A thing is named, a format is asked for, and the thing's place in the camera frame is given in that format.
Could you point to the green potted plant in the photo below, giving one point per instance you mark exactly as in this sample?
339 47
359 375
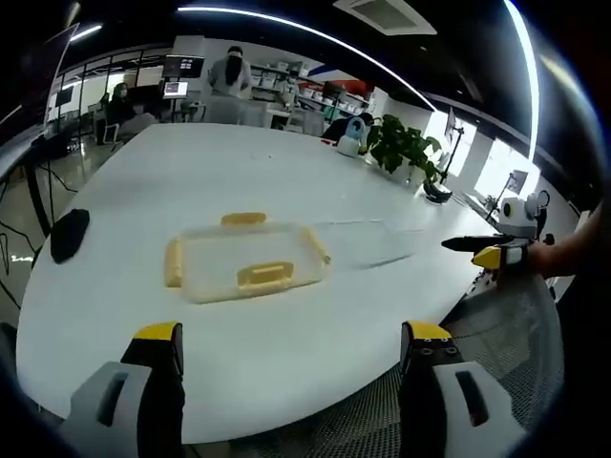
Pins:
401 143

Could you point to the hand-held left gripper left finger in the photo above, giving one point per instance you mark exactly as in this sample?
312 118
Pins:
129 410

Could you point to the dark monitor screen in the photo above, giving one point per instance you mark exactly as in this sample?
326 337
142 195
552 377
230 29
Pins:
183 67

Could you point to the black round base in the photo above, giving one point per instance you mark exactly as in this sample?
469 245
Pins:
436 193

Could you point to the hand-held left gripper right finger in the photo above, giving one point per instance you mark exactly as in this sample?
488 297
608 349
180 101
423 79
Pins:
429 410

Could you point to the black tripod stand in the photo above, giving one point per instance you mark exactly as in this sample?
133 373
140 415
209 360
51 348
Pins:
48 176

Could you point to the ceiling air vent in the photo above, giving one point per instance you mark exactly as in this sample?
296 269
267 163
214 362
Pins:
386 14

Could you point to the black cloth bundle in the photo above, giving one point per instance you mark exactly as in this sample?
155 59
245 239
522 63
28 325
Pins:
69 236

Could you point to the white storage shelving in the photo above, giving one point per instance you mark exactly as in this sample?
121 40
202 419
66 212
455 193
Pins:
324 93

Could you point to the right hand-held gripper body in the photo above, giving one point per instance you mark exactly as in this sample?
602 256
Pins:
518 214

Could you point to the ceiling light strip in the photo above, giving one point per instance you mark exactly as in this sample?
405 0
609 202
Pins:
310 31
527 71

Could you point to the clear lid with yellow clasps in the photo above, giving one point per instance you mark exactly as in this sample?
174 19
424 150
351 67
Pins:
248 260

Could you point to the laptop on stand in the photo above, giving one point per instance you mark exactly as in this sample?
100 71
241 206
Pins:
175 89

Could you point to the thin black camera stand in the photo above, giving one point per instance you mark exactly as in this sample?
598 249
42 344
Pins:
453 152

